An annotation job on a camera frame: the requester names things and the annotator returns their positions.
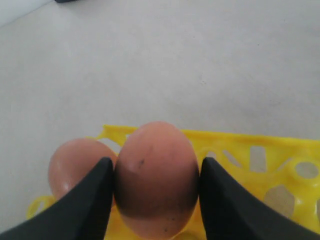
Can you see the brown egg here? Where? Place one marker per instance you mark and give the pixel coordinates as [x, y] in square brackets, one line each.
[71, 162]
[156, 181]

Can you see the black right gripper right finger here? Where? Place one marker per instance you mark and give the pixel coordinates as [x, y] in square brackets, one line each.
[230, 212]

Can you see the yellow plastic egg tray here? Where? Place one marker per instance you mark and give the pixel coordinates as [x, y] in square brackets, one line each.
[265, 166]

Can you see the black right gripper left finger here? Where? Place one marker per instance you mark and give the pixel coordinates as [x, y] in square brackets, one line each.
[82, 214]

